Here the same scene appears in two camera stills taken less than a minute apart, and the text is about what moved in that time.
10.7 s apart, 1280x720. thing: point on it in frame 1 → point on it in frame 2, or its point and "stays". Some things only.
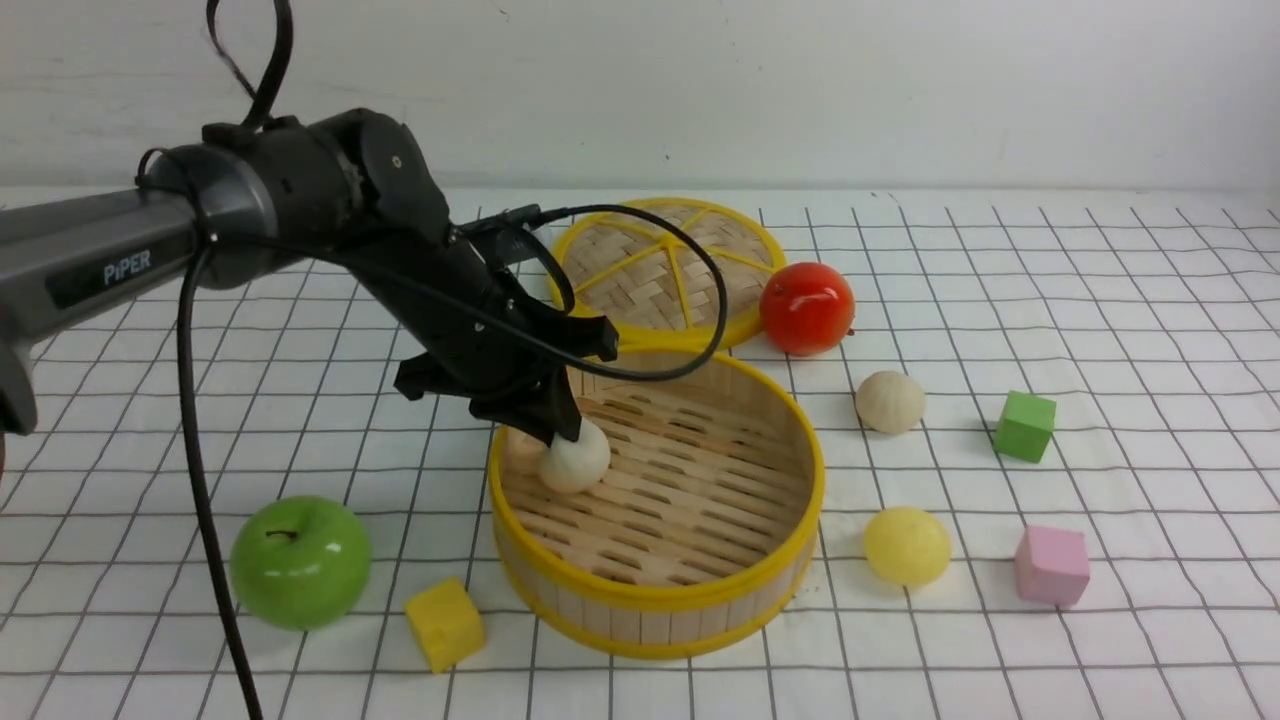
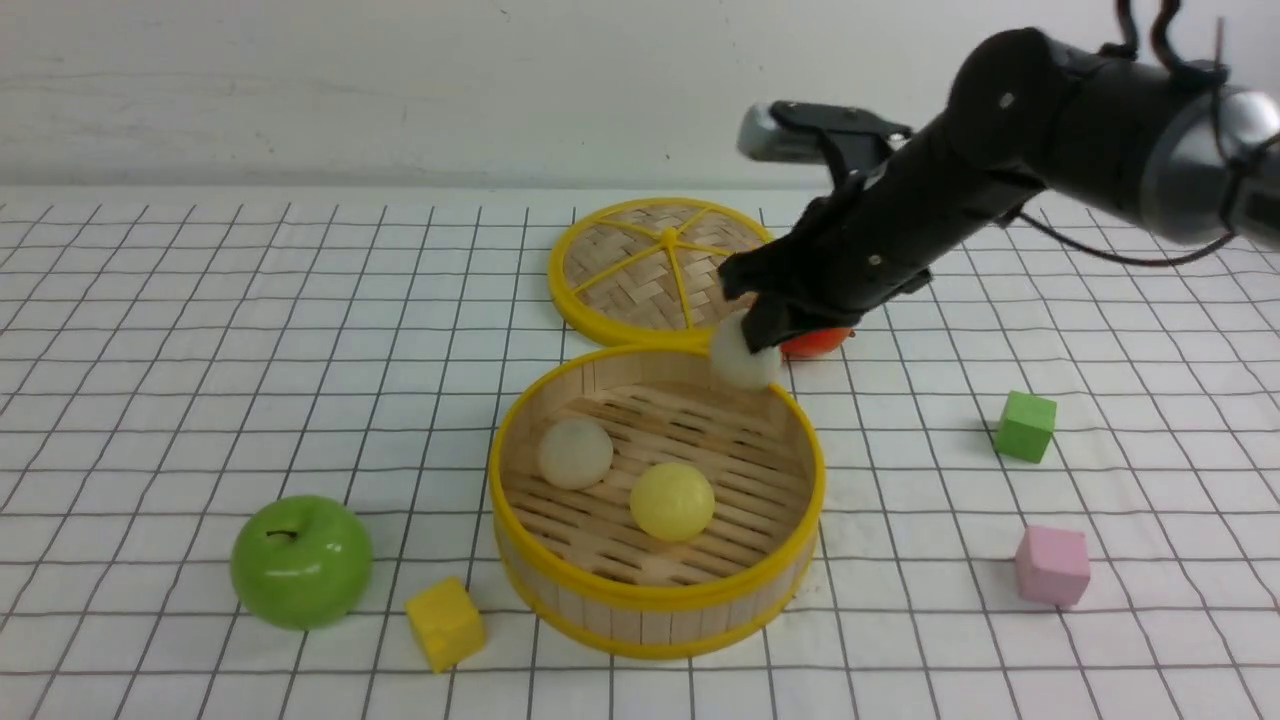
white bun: x=571 y=466 stays
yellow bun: x=907 y=546 → x=672 y=501
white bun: x=890 y=402 → x=733 y=366
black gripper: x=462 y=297 → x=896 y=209
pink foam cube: x=1051 y=565 stays
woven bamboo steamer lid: x=657 y=283 stays
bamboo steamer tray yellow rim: x=700 y=538 stays
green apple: x=300 y=562 stays
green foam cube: x=1025 y=425 stays
